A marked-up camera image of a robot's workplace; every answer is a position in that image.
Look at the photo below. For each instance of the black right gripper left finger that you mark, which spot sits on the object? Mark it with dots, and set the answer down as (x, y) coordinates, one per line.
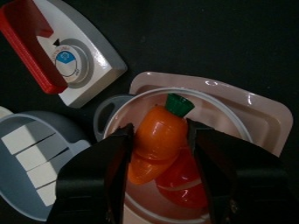
(89, 178)

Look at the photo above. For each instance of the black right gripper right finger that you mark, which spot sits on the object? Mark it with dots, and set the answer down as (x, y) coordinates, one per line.
(244, 180)

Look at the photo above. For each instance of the orange toy carrot green top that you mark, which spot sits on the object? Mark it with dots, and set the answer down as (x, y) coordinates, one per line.
(159, 140)

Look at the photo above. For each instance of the pink square plastic plate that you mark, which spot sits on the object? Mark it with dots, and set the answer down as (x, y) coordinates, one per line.
(248, 113)

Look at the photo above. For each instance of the red toy tomato slice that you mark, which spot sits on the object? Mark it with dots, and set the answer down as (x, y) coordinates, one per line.
(183, 180)

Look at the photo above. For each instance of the grey toy appliance white keys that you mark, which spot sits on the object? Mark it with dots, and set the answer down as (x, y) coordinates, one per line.
(30, 157)

